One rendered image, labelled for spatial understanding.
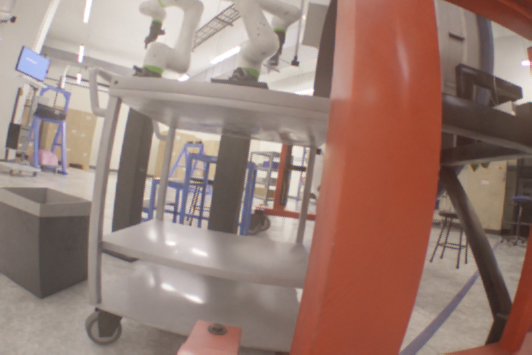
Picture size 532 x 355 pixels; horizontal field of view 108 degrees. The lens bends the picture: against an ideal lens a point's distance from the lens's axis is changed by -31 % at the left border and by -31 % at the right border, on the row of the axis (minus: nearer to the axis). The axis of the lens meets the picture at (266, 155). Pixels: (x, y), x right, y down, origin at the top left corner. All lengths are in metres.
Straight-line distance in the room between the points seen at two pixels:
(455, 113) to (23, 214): 1.11
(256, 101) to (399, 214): 0.40
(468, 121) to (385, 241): 0.25
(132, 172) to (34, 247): 0.72
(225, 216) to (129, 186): 0.54
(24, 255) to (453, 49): 1.57
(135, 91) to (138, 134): 0.85
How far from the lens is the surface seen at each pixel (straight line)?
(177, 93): 0.62
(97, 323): 0.80
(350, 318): 0.28
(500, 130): 0.50
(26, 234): 1.02
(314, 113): 0.58
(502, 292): 0.67
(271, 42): 1.25
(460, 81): 0.84
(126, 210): 1.52
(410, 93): 0.29
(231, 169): 1.26
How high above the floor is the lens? 0.51
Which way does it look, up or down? 5 degrees up
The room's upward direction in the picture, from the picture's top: 8 degrees clockwise
